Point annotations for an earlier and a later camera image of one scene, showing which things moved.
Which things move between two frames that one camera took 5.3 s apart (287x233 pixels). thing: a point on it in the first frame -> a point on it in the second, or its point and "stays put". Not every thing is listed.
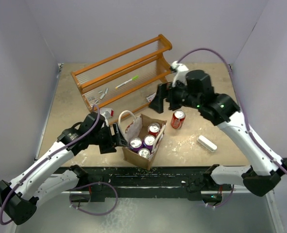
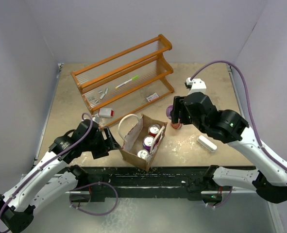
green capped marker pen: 133,78 stays put
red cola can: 153,129 stays put
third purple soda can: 144,152 stays put
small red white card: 150,97 stays put
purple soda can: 136,143 -> 169,109
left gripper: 109,146 -> 107,144
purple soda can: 148,141 stays put
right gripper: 162,91 -> 178,105
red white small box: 109,112 stays put
